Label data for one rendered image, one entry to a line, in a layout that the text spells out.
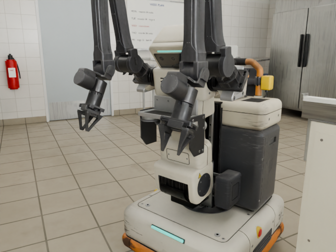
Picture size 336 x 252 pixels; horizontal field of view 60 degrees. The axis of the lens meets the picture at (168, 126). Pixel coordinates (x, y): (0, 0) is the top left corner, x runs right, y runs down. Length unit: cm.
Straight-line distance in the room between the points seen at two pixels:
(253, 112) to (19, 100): 408
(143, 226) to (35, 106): 376
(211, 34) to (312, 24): 419
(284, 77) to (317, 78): 61
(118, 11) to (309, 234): 103
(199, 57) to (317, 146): 41
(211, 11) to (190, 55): 17
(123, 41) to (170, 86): 49
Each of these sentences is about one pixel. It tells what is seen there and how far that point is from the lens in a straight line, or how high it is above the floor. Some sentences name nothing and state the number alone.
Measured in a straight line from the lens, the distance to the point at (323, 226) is 98.
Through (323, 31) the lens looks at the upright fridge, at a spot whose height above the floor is 136.
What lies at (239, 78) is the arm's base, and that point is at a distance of 109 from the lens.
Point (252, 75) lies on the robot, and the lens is 163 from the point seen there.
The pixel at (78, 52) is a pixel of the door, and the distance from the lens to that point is 502.
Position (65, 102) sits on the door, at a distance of 503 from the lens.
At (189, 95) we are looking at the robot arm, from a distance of 86.
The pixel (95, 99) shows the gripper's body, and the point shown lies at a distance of 115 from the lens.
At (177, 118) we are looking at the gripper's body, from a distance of 85.
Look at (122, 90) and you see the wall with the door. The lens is 520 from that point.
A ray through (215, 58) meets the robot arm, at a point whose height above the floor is 100.
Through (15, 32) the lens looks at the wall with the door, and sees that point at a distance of 491.
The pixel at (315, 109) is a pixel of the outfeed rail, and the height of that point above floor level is 87.
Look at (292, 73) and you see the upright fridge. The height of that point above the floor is 74.
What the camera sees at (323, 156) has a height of 74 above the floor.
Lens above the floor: 101
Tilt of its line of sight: 13 degrees down
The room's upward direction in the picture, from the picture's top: straight up
